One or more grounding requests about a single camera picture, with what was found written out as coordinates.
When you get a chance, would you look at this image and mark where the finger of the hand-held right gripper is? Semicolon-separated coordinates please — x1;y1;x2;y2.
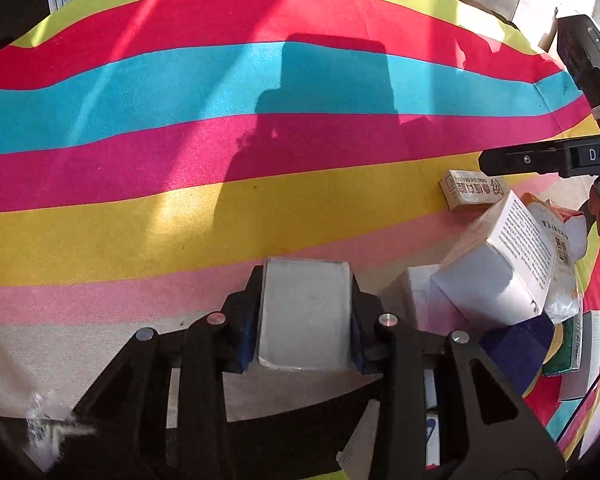
479;141;568;178

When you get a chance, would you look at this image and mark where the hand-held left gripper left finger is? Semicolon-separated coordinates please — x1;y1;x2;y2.
45;265;266;480

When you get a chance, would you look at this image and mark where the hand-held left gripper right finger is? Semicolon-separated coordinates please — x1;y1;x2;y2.
349;267;568;480

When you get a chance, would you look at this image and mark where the small white carton box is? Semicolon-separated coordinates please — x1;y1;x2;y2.
256;256;355;372

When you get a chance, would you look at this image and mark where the red white printed box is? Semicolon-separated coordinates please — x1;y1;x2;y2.
522;192;589;273

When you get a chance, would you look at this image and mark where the large white carton box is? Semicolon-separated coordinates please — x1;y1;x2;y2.
430;191;559;329

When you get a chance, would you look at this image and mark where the beige printed small box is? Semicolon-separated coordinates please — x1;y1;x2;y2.
439;170;509;212

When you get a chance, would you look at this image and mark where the plain white box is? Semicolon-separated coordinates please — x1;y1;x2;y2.
380;264;473;333

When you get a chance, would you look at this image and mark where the white paper box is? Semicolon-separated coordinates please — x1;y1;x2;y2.
336;400;381;476

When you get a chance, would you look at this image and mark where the blue white box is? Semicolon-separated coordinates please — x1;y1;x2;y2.
424;367;442;467

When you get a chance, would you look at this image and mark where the clear plastic bag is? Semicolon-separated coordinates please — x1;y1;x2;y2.
545;260;581;325

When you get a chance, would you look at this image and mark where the dark blue box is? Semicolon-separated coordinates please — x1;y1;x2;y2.
479;312;556;376

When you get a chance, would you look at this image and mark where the striped colourful tablecloth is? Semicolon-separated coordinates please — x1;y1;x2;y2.
0;0;600;468

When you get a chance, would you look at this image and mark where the green box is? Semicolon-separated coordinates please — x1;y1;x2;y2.
542;310;584;377

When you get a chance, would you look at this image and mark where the white grey flat box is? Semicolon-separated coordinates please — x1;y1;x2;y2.
559;309;600;402

